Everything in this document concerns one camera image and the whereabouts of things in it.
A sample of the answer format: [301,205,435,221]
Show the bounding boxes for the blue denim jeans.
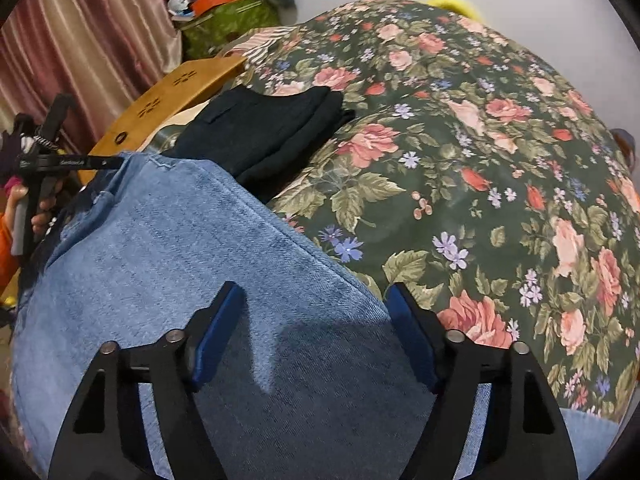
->
[12,152,622,480]

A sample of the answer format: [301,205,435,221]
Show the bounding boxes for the person's left hand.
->
[4,181,64,239]

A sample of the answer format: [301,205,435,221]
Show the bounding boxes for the striped red curtain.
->
[1,0,182,153]

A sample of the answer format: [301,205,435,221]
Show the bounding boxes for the green storage box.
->
[180,0,280,61]

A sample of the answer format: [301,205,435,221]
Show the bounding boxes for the black folded garment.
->
[163,86,355,204]

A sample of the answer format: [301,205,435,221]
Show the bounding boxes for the floral bedspread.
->
[231,0,639,420]

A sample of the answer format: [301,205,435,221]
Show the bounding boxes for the purple bag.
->
[611,128,637,172]

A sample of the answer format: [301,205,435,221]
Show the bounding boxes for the yellow foam tube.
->
[425,0,482,22]

